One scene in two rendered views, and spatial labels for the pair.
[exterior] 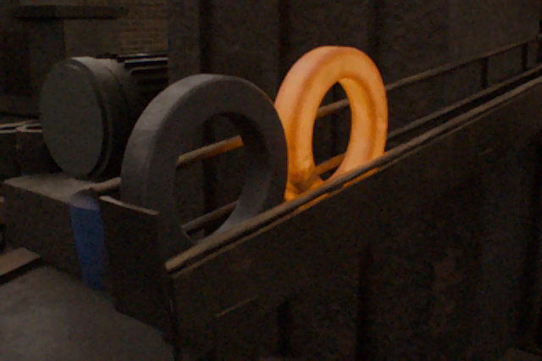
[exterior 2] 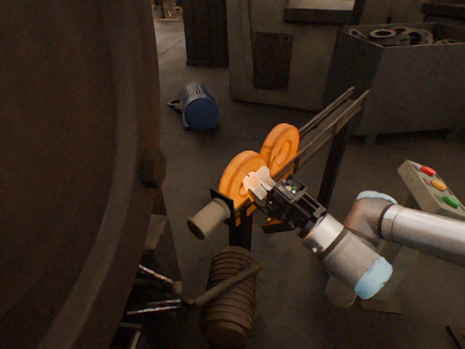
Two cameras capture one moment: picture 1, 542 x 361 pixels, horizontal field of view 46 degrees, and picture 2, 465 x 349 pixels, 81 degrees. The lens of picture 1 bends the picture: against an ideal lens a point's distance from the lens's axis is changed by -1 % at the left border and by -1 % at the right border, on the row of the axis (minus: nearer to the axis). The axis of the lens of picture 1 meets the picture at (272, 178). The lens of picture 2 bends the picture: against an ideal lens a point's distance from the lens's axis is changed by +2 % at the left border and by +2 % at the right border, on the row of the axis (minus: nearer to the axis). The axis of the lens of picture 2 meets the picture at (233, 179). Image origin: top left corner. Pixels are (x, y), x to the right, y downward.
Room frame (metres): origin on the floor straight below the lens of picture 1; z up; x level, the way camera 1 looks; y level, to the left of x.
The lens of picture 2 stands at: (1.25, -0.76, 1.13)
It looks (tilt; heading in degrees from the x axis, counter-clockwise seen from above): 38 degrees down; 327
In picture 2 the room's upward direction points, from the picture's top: straight up
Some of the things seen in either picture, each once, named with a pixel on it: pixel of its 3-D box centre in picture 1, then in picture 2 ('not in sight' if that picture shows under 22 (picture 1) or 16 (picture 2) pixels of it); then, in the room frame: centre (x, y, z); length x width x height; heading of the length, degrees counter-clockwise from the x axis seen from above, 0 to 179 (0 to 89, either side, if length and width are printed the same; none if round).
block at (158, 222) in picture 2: not in sight; (146, 270); (1.59, -0.79, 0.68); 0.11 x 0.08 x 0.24; 50
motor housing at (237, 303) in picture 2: not in sight; (230, 327); (1.57, -0.96, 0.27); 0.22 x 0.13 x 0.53; 140
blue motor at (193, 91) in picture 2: not in sight; (197, 104); (3.39, -1.78, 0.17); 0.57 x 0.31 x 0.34; 160
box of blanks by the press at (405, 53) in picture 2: not in sight; (397, 80); (2.45, -3.21, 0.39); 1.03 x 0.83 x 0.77; 65
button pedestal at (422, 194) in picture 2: not in sight; (401, 246); (1.45, -1.65, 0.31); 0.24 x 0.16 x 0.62; 140
